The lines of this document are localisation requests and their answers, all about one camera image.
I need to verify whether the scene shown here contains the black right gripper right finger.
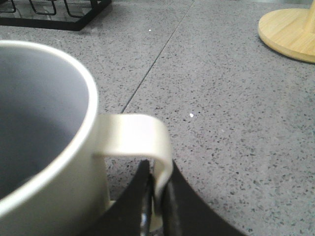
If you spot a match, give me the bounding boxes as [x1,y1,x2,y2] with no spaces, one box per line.
[162,162,243,236]

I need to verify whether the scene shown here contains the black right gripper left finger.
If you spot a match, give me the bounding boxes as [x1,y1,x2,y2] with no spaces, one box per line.
[92,160,153,236]

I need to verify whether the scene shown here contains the cream HOME mug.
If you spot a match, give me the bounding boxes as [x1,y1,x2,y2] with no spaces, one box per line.
[0,40,173,236]

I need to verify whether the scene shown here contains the wooden mug tree stand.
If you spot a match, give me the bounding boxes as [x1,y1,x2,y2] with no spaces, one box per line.
[258,2,315,63]

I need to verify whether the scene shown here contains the black wire mug rack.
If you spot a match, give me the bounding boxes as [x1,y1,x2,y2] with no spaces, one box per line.
[0,0,111,31]

